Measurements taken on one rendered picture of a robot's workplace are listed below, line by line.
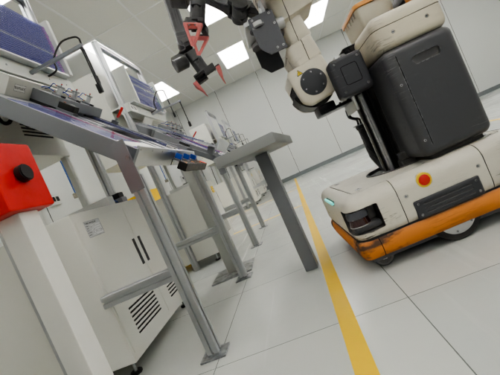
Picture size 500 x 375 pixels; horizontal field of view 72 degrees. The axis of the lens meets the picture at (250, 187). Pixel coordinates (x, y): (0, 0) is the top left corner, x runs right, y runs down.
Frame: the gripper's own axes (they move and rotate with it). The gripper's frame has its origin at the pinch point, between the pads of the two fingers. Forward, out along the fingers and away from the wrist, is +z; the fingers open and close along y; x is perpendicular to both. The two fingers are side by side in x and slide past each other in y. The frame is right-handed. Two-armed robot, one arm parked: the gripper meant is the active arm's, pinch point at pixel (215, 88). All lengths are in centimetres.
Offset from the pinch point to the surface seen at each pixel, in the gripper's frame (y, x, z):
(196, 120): 52, -761, -237
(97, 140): 44, 39, 6
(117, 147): 38, 44, 14
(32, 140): 86, -8, -34
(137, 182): 39, 43, 26
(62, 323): 61, 75, 51
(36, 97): 67, 8, -40
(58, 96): 60, 4, -37
